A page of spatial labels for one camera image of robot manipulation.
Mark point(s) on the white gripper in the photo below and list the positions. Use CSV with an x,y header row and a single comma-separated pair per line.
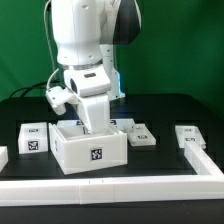
x,y
91,88

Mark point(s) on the white cabinet box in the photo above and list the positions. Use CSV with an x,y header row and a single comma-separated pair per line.
x,y
77,152

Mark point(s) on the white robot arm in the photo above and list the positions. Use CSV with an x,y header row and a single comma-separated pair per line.
x,y
80,28

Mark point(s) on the white flat tagged top panel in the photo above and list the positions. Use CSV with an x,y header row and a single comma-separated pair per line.
x,y
121,124

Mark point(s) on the white tagged cube block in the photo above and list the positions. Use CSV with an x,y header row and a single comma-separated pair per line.
x,y
33,138

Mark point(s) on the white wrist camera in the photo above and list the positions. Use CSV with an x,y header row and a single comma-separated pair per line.
x,y
58,97

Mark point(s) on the white left rail stub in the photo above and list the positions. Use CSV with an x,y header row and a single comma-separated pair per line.
x,y
3,157

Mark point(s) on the white front boundary rail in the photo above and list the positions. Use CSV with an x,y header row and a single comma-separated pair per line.
x,y
110,190

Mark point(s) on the white boundary rail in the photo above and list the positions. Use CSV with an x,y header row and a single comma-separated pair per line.
x,y
110,190
200,161

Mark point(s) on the white right boundary rail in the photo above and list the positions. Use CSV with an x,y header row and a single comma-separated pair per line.
x,y
200,161

